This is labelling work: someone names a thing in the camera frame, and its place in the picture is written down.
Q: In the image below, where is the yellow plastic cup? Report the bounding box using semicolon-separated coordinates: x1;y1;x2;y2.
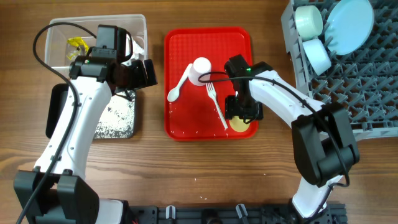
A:
229;116;250;133

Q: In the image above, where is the white napkin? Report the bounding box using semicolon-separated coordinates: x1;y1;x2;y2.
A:
123;36;145;66

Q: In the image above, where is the white plastic fork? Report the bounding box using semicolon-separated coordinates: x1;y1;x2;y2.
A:
206;83;228;129

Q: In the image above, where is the yellow snack wrapper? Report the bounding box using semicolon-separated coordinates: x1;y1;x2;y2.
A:
66;37;89;61

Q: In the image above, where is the white plastic cup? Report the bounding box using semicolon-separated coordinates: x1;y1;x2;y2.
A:
188;57;211;86

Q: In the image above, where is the white plastic spoon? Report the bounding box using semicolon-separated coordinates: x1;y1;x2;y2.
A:
167;63;193;103

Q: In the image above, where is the light blue small bowl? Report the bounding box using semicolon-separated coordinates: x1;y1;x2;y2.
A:
303;39;331;75

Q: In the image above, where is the mint green bowl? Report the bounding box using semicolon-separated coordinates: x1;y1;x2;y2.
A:
295;6;323;41

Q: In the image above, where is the light blue plate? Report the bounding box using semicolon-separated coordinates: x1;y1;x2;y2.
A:
325;0;374;55

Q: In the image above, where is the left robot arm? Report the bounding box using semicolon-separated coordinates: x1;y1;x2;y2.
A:
14;25;157;223

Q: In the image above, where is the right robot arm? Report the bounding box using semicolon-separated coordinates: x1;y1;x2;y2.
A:
224;55;359;223

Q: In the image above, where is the clear plastic waste bin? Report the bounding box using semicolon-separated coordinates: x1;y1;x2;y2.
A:
44;14;148;77

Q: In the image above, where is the black food waste tray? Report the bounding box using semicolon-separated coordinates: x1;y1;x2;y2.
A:
45;83;136;139

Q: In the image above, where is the grey dishwasher rack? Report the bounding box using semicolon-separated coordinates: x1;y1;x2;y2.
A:
281;1;397;141

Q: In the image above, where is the red serving tray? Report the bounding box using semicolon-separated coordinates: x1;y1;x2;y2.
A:
164;27;258;141

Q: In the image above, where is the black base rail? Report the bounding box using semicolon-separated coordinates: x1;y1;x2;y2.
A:
130;203;348;224

